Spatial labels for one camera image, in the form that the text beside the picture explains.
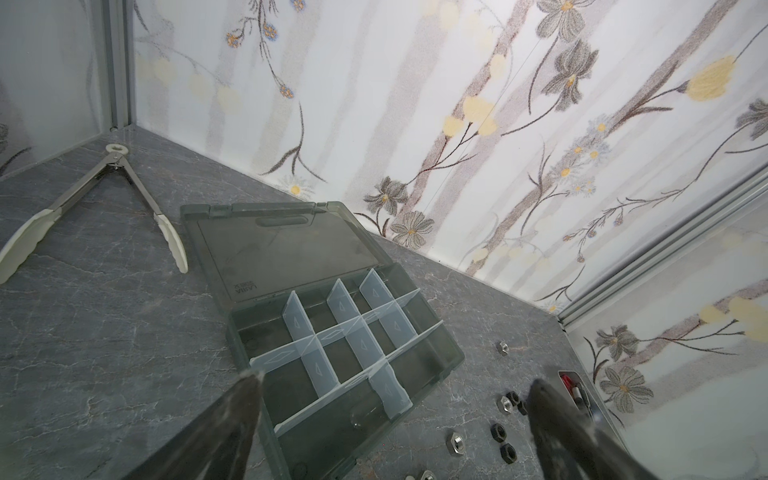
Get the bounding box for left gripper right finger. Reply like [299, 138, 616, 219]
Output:
[525, 379, 656, 480]

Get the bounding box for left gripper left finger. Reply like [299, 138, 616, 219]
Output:
[125, 369, 265, 479]

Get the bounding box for small tray with tools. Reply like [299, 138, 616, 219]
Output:
[557, 370, 625, 448]

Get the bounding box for black hex nut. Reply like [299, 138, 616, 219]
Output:
[490, 423, 507, 444]
[499, 443, 517, 464]
[505, 392, 521, 408]

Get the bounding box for silver hex nut by blacks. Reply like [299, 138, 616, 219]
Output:
[496, 395, 515, 415]

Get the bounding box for silver hex nut small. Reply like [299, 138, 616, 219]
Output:
[446, 431, 466, 456]

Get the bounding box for silver hex nut far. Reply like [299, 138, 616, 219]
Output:
[496, 341, 510, 356]

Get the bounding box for green compartment organizer box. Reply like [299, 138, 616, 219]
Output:
[180, 202, 464, 479]

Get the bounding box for metal kitchen tongs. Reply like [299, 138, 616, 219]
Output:
[0, 143, 190, 286]

